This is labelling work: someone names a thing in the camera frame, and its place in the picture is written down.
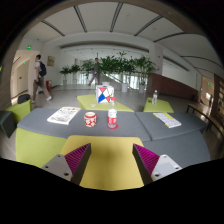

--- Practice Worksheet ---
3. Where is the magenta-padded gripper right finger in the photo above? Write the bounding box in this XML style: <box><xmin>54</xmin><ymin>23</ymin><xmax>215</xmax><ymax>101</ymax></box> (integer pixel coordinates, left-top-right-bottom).
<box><xmin>132</xmin><ymin>143</ymin><xmax>183</xmax><ymax>186</ymax></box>

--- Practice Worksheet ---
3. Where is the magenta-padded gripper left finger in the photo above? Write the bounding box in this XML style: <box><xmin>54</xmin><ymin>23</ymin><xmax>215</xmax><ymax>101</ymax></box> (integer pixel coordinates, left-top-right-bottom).
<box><xmin>41</xmin><ymin>143</ymin><xmax>92</xmax><ymax>185</ymax></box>

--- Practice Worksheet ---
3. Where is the clear red-capped water bottle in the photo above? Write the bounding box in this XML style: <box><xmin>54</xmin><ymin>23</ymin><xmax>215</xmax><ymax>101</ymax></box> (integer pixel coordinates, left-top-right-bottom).
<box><xmin>107</xmin><ymin>96</ymin><xmax>118</xmax><ymax>129</ymax></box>

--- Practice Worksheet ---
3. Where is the small clear water bottle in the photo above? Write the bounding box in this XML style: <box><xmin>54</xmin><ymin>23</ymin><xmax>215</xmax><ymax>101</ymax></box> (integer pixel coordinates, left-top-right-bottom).
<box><xmin>152</xmin><ymin>89</ymin><xmax>158</xmax><ymax>106</ymax></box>

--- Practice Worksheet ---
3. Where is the yellow and white leaflet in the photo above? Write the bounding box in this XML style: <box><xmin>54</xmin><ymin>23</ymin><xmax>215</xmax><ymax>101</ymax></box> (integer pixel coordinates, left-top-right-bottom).
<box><xmin>152</xmin><ymin>112</ymin><xmax>183</xmax><ymax>129</ymax></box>

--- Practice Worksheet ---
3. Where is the white printed magazine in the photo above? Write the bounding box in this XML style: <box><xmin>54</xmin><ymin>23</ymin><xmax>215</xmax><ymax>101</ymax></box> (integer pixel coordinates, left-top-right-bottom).
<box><xmin>46</xmin><ymin>106</ymin><xmax>82</xmax><ymax>126</ymax></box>

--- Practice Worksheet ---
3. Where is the red and white mug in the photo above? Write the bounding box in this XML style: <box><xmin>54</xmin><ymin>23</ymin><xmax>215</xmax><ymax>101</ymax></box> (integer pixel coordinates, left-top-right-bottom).
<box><xmin>83</xmin><ymin>111</ymin><xmax>98</xmax><ymax>128</ymax></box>

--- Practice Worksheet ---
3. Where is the small lime green bench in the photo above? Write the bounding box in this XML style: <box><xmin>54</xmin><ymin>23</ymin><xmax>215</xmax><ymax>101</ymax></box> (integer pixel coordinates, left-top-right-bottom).
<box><xmin>143</xmin><ymin>97</ymin><xmax>175</xmax><ymax>114</ymax></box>

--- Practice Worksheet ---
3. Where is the dark wooden bench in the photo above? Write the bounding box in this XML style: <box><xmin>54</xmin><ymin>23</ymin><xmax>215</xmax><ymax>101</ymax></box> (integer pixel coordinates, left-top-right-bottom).
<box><xmin>185</xmin><ymin>101</ymin><xmax>224</xmax><ymax>138</ymax></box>

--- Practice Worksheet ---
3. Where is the dark grey seat block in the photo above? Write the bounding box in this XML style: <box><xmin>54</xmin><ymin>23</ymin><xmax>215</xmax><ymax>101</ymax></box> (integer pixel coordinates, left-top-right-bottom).
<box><xmin>0</xmin><ymin>110</ymin><xmax>18</xmax><ymax>138</ymax></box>

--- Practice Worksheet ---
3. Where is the large lime green bench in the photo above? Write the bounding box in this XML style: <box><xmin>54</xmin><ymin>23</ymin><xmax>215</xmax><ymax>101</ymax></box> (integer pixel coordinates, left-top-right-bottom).
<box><xmin>76</xmin><ymin>93</ymin><xmax>135</xmax><ymax>113</ymax></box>

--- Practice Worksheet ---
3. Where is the lime green seat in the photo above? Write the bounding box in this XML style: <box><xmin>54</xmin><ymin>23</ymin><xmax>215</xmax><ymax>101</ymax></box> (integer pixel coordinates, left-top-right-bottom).
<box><xmin>4</xmin><ymin>99</ymin><xmax>33</xmax><ymax>124</ymax></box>

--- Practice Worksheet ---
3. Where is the black bag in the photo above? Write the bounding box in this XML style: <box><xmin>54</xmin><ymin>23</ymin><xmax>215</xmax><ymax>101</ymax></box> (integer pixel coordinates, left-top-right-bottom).
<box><xmin>17</xmin><ymin>93</ymin><xmax>32</xmax><ymax>104</ymax></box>

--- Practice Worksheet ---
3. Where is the red bin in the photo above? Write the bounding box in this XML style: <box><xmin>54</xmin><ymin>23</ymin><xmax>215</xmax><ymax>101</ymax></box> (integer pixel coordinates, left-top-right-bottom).
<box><xmin>45</xmin><ymin>79</ymin><xmax>53</xmax><ymax>92</ymax></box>

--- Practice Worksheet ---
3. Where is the white red blue geometric box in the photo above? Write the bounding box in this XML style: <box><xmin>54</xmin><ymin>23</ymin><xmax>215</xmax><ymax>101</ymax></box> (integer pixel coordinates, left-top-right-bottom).
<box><xmin>95</xmin><ymin>84</ymin><xmax>115</xmax><ymax>104</ymax></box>

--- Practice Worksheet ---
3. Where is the person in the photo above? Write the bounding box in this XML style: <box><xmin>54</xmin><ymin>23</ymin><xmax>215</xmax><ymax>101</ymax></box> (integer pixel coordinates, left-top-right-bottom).
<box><xmin>87</xmin><ymin>57</ymin><xmax>103</xmax><ymax>88</ymax></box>
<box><xmin>31</xmin><ymin>54</ymin><xmax>53</xmax><ymax>104</ymax></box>

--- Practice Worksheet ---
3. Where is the group of green potted plants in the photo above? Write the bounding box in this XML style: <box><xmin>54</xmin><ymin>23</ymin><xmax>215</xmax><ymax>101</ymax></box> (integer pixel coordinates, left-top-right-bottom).
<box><xmin>59</xmin><ymin>51</ymin><xmax>157</xmax><ymax>94</ymax></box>

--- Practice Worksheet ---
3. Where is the brown wall plaque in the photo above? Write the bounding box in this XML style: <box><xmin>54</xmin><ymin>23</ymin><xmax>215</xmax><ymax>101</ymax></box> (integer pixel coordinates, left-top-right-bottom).
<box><xmin>46</xmin><ymin>55</ymin><xmax>56</xmax><ymax>67</ymax></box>

